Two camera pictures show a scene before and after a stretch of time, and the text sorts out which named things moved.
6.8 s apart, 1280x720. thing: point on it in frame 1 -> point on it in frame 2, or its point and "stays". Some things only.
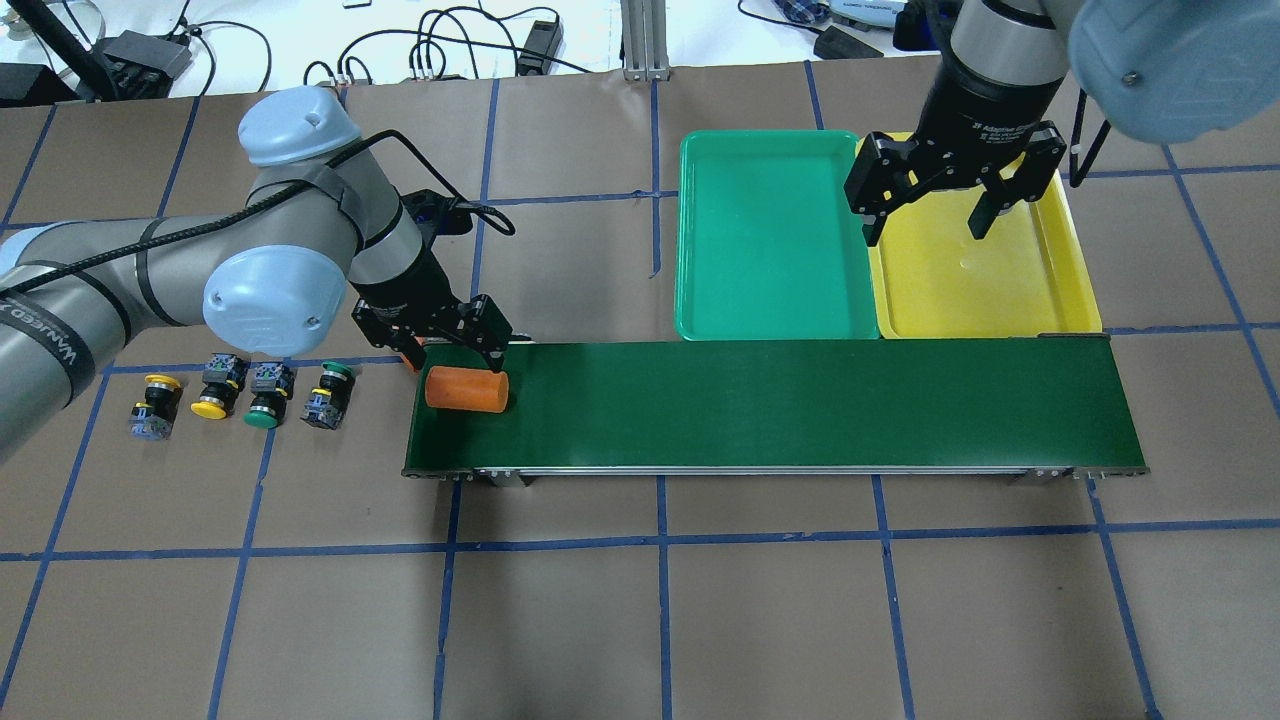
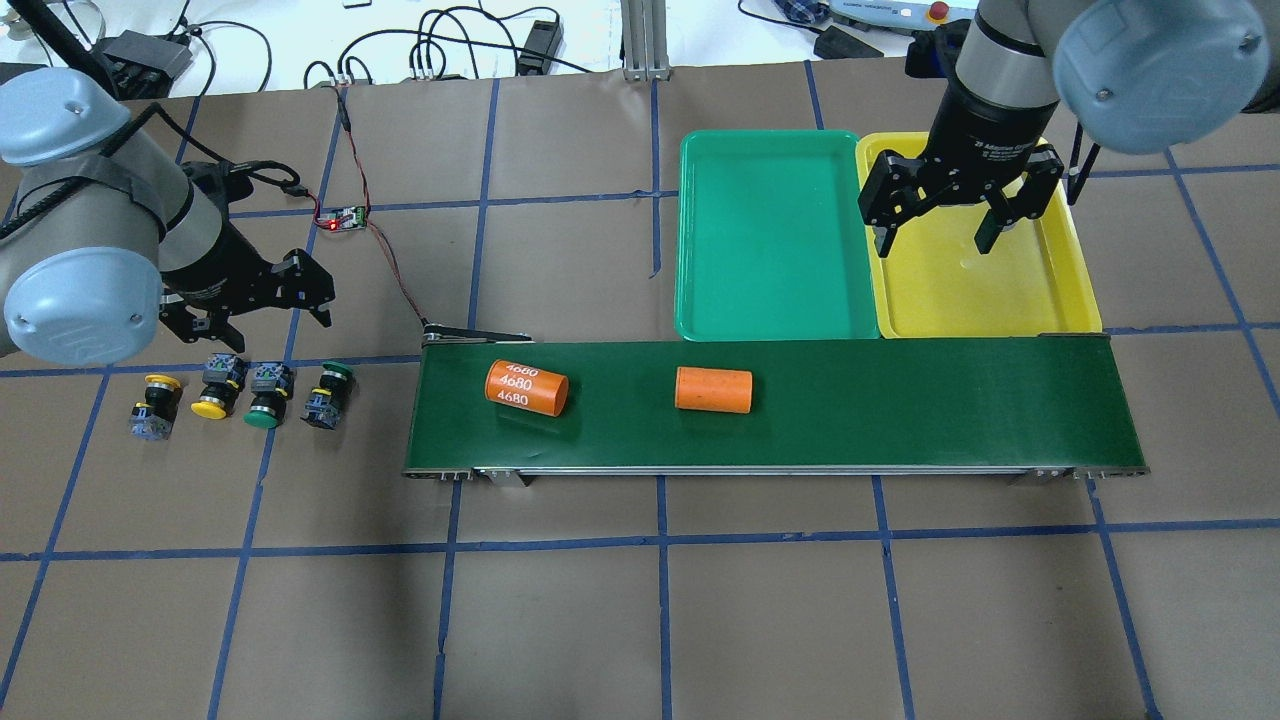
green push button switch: [272, 384] stays
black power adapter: [545, 38] stays
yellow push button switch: [224, 376] stays
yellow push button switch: [154, 419] stays
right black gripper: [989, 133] stays
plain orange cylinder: [467, 388] -> [720, 390]
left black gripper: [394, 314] -> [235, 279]
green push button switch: [327, 404] stays
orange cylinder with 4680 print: [408, 362] -> [515, 384]
